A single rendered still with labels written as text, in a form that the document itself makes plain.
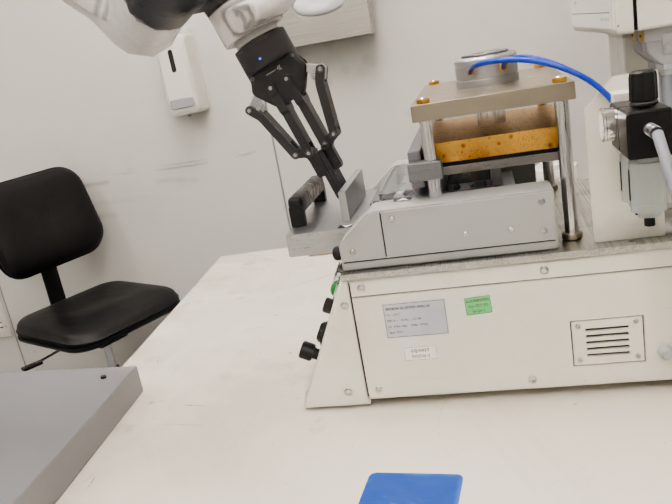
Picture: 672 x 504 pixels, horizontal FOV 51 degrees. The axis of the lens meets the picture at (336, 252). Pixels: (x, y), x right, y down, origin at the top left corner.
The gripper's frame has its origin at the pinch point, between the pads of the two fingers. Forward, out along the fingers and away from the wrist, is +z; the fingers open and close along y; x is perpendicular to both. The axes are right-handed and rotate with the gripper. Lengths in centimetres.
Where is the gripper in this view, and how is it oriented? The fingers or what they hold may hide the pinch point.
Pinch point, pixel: (332, 172)
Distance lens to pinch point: 99.2
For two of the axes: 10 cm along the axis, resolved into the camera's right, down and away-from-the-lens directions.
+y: -8.5, 4.2, 3.2
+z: 4.9, 8.5, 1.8
